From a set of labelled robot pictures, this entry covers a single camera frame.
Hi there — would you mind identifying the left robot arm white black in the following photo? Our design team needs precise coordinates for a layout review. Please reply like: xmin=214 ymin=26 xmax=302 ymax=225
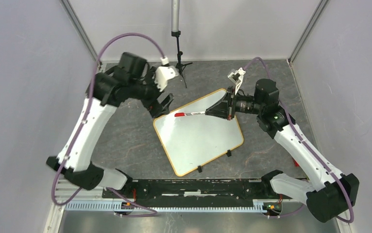
xmin=46 ymin=52 xmax=178 ymax=198

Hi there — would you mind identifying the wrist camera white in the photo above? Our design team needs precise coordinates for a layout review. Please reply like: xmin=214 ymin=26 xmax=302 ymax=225
xmin=227 ymin=67 xmax=246 ymax=95
xmin=154 ymin=56 xmax=179 ymax=92

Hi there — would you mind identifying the black tripod stand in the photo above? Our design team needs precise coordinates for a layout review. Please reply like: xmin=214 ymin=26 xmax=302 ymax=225
xmin=171 ymin=0 xmax=193 ymax=88

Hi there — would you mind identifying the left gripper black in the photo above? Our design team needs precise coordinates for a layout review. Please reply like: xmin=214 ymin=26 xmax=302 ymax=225
xmin=130 ymin=67 xmax=175 ymax=118

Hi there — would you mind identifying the whiteboard with yellow edge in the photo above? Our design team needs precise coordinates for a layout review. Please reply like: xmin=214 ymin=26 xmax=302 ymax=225
xmin=153 ymin=88 xmax=244 ymax=177

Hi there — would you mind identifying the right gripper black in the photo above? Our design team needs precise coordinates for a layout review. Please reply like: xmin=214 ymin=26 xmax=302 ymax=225
xmin=206 ymin=86 xmax=264 ymax=120

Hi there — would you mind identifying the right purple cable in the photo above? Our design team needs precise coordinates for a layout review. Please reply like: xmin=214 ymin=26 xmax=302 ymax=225
xmin=243 ymin=57 xmax=355 ymax=224

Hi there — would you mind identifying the aluminium frame post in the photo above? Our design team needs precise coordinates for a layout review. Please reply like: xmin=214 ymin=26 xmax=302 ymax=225
xmin=287 ymin=0 xmax=330 ymax=66
xmin=60 ymin=0 xmax=98 ymax=61

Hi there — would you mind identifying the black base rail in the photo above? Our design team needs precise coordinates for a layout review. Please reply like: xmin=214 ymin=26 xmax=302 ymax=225
xmin=119 ymin=179 xmax=280 ymax=207

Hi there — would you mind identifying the white cable duct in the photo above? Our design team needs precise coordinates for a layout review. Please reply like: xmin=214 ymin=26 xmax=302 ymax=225
xmin=65 ymin=200 xmax=267 ymax=214

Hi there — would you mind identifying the red whiteboard marker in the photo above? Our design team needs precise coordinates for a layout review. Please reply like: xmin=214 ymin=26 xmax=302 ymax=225
xmin=174 ymin=111 xmax=205 ymax=117

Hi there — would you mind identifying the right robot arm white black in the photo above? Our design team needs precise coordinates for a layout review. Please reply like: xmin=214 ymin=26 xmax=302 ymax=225
xmin=205 ymin=79 xmax=359 ymax=223

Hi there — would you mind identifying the right aluminium frame post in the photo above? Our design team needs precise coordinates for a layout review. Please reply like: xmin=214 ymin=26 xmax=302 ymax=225
xmin=287 ymin=0 xmax=330 ymax=66

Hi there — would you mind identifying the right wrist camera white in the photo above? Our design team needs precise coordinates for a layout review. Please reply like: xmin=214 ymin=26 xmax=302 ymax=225
xmin=227 ymin=67 xmax=246 ymax=95

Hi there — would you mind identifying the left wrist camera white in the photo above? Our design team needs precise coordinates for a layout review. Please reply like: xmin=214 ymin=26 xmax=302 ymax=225
xmin=154 ymin=56 xmax=179 ymax=92

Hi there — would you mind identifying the left aluminium frame post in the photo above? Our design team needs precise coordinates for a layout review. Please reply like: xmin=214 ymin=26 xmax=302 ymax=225
xmin=60 ymin=0 xmax=98 ymax=61

